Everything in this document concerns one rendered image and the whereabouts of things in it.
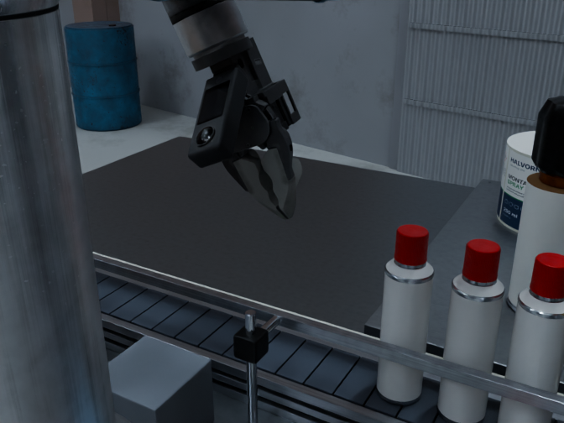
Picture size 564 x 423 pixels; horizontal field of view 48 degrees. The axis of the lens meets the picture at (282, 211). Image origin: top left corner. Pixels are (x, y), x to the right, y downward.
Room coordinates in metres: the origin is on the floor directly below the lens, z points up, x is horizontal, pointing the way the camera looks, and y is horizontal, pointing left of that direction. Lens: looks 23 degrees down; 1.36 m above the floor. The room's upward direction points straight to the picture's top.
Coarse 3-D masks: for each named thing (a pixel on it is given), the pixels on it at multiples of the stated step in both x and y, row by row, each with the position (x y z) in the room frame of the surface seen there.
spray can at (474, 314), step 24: (480, 240) 0.57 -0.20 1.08; (480, 264) 0.54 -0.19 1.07; (456, 288) 0.55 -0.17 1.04; (480, 288) 0.54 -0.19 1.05; (504, 288) 0.55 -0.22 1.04; (456, 312) 0.55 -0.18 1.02; (480, 312) 0.53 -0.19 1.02; (456, 336) 0.54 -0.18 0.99; (480, 336) 0.53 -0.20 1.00; (456, 360) 0.54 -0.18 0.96; (480, 360) 0.53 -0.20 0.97; (456, 384) 0.54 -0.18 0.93; (456, 408) 0.54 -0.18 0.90; (480, 408) 0.54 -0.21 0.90
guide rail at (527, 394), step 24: (96, 264) 0.77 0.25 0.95; (120, 264) 0.75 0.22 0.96; (168, 288) 0.71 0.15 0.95; (192, 288) 0.69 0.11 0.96; (240, 312) 0.65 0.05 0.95; (264, 312) 0.64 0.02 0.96; (312, 336) 0.60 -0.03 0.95; (336, 336) 0.59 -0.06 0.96; (360, 336) 0.59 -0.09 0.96; (408, 360) 0.55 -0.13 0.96; (432, 360) 0.54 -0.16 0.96; (480, 384) 0.51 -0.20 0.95; (504, 384) 0.50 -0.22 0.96; (552, 408) 0.48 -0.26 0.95
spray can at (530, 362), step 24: (552, 264) 0.52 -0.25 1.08; (528, 288) 0.54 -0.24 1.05; (552, 288) 0.51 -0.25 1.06; (528, 312) 0.52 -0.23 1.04; (552, 312) 0.51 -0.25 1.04; (528, 336) 0.51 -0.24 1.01; (552, 336) 0.50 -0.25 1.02; (528, 360) 0.51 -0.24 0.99; (552, 360) 0.50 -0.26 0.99; (528, 384) 0.51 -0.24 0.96; (552, 384) 0.51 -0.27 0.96; (504, 408) 0.52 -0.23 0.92; (528, 408) 0.51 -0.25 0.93
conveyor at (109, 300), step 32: (128, 288) 0.83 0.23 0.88; (128, 320) 0.74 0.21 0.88; (160, 320) 0.74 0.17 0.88; (192, 320) 0.74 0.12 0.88; (224, 320) 0.74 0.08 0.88; (224, 352) 0.67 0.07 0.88; (288, 352) 0.67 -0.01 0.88; (320, 352) 0.67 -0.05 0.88; (320, 384) 0.61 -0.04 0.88; (352, 384) 0.61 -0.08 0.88; (416, 416) 0.55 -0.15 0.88
